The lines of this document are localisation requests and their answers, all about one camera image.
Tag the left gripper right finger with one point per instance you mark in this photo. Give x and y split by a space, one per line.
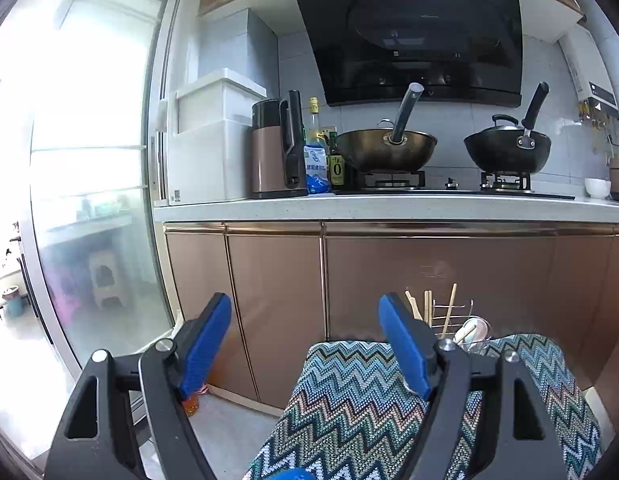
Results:
412 342

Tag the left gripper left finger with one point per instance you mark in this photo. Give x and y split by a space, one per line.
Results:
199 341

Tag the white ceramic spoon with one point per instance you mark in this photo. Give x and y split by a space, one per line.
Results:
474 330

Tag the wooden chopstick in holder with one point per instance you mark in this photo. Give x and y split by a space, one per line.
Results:
428 307
413 305
450 308

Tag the glass utensil holder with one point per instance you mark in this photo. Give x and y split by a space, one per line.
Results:
459 315

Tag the orange oil bottle on floor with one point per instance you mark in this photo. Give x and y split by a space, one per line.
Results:
191 404

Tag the zigzag patterned cloth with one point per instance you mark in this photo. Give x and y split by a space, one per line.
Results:
350 415

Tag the white plastic stool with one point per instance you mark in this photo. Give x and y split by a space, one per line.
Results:
107 279

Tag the white storage box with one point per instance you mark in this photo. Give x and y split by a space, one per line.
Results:
209 139

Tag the gas stove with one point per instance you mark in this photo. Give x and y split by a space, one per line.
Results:
508 184

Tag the dark soy sauce bottle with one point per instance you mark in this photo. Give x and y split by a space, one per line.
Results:
336 163

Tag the blue white salt bag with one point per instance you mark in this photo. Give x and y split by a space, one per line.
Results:
316 168

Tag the clear oil bottle yellow cap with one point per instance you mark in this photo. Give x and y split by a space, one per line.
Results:
315 135

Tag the white bowl on counter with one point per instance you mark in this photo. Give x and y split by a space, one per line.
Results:
598 189

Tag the glass sliding door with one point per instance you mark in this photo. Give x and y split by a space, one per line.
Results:
79 81

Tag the black range hood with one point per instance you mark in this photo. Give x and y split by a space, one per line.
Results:
370 51

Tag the white water heater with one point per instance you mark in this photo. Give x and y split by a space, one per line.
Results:
591 80

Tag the bronze wok with handle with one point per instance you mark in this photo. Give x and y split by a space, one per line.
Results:
394 149

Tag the black wok with handle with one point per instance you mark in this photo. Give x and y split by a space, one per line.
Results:
512 146

